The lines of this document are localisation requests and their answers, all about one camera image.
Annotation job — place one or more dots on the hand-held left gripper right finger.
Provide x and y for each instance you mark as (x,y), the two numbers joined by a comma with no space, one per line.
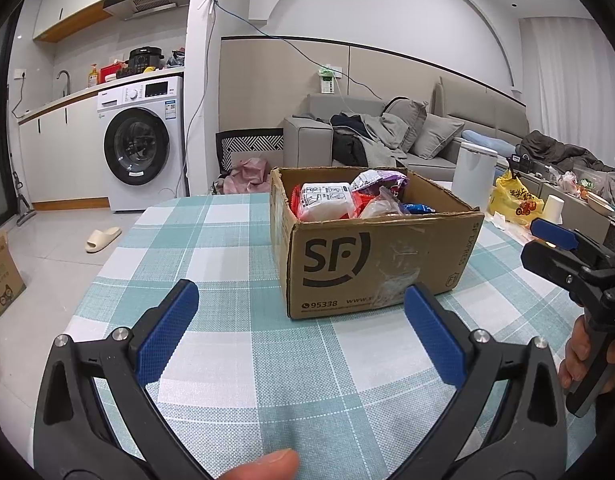
(435,332)

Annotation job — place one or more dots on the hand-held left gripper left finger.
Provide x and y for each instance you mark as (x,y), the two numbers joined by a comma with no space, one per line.
(167,332)

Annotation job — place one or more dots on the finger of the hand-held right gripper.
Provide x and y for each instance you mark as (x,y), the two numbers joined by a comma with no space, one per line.
(542,260)
(552,232)

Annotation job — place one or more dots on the brown cardboard box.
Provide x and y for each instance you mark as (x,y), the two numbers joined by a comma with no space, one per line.
(347,260)

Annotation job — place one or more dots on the blue cookie packet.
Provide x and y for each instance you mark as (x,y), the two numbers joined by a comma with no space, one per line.
(417,208)

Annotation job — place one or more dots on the silver snack packet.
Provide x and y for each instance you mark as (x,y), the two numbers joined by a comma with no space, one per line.
(385,208)

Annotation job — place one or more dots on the red snack packet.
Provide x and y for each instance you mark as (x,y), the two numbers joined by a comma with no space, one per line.
(363,202)

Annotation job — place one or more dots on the purple and white snack packet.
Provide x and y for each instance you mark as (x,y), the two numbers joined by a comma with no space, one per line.
(382,177)

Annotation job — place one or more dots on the white red-edged snack packet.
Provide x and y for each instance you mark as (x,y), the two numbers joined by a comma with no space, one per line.
(322,200)

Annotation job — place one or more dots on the person's right hand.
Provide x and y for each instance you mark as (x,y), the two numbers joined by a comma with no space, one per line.
(575,350)

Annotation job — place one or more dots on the person's left hand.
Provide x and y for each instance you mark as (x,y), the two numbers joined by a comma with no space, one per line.
(262,467)

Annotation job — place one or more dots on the white paper cup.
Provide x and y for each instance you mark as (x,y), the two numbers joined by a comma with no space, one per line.
(552,209)

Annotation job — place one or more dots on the yellow plastic bag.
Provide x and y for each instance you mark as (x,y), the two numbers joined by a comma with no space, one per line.
(515,200)

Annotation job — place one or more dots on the beige bowl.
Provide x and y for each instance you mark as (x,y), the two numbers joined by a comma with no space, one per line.
(600,205)

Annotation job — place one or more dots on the dark green jacket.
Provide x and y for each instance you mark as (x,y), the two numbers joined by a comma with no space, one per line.
(552,152)

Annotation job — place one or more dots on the white cylindrical bin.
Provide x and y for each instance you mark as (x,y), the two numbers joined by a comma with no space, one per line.
(470,175)

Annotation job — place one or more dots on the beige slipper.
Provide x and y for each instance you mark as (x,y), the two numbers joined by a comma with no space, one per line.
(102,239)

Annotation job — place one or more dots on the light blue pillow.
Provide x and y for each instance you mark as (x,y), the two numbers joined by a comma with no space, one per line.
(482,139)

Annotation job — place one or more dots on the light grey cushion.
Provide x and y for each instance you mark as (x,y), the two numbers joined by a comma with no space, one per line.
(435,135)

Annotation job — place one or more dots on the white curtain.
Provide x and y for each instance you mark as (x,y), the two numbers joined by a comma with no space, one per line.
(562,75)

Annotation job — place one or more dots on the white washing machine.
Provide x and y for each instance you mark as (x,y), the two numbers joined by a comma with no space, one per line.
(172,170)

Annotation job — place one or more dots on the printed floor cardboard box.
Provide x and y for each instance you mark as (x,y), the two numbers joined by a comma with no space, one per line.
(2,280)

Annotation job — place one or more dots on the pink cloth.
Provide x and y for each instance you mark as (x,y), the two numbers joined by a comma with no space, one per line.
(247,175)

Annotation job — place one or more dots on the grey floor mop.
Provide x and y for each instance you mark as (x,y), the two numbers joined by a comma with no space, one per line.
(25,215)

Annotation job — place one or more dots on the dark grey cushion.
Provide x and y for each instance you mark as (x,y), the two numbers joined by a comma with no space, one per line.
(405,115)

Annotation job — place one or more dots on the grey jacket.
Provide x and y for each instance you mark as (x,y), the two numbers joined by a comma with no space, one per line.
(382,135)

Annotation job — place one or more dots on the white lower cabinets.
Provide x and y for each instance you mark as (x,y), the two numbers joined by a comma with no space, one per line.
(62,160)

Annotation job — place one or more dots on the white cabinets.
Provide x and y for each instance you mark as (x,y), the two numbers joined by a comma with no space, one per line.
(72,5)
(62,160)

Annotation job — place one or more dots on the dark clothes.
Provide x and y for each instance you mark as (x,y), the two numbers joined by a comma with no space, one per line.
(347,150)

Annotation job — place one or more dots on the black patterned basket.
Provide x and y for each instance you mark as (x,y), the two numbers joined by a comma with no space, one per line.
(247,142)

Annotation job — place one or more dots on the grey sofa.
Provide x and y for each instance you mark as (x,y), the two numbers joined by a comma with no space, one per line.
(307,145)

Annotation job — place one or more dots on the yellow bottle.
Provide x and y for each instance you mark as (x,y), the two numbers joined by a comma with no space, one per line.
(92,79)

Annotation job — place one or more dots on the red box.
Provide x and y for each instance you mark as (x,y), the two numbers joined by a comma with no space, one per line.
(110,72)

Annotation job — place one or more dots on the steel faucet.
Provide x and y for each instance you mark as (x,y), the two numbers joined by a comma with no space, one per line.
(67,85)

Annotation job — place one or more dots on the black pressure cooker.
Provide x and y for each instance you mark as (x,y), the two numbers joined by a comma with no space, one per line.
(145,60)

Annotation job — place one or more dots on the white upper cabinets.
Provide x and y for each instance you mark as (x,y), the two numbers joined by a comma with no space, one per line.
(72,5)

